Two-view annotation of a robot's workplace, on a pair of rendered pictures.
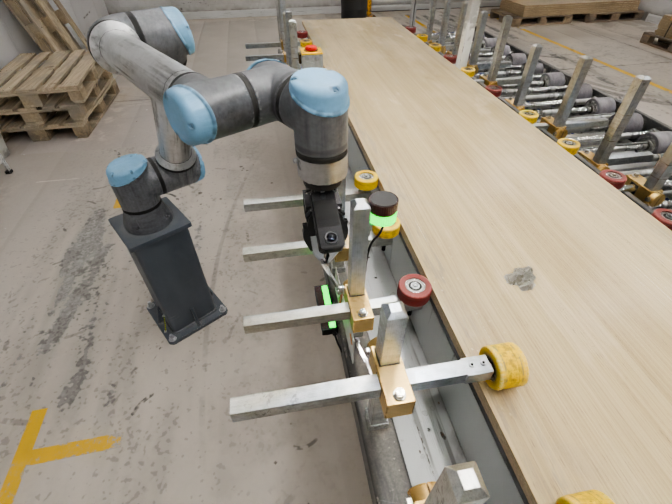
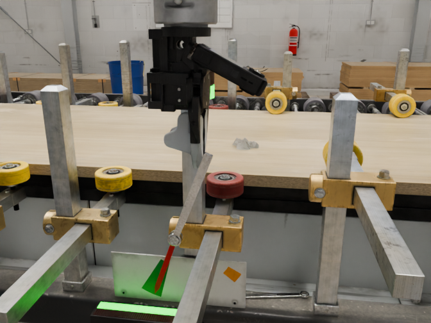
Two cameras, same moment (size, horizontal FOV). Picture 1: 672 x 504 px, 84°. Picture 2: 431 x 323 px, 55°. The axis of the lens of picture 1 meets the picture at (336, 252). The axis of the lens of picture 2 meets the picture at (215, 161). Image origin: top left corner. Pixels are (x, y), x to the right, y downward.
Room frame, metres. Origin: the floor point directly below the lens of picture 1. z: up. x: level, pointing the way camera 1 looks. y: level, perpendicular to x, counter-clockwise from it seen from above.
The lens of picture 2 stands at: (0.36, 0.60, 1.21)
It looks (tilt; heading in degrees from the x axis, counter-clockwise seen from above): 18 degrees down; 288
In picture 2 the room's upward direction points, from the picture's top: straight up
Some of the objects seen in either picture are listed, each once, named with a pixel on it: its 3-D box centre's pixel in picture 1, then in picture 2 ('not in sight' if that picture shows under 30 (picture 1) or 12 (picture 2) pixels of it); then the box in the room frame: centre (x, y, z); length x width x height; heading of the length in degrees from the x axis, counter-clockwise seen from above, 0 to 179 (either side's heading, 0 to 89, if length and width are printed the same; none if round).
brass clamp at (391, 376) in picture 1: (389, 374); (349, 189); (0.35, -0.10, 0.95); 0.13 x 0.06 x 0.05; 10
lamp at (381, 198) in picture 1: (379, 239); not in sight; (0.62, -0.09, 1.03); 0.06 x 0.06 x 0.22; 10
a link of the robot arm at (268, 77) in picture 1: (275, 93); not in sight; (0.68, 0.11, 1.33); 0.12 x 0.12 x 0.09; 40
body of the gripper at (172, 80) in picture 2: (322, 199); (181, 69); (0.60, 0.03, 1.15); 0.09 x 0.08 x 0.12; 10
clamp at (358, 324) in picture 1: (358, 303); (206, 231); (0.59, -0.06, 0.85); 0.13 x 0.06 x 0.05; 10
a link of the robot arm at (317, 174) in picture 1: (320, 164); (185, 10); (0.59, 0.03, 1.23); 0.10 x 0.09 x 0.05; 100
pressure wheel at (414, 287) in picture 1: (412, 299); (224, 199); (0.60, -0.19, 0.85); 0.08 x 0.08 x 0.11
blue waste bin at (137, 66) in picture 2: not in sight; (127, 83); (3.71, -5.14, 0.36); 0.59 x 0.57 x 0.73; 102
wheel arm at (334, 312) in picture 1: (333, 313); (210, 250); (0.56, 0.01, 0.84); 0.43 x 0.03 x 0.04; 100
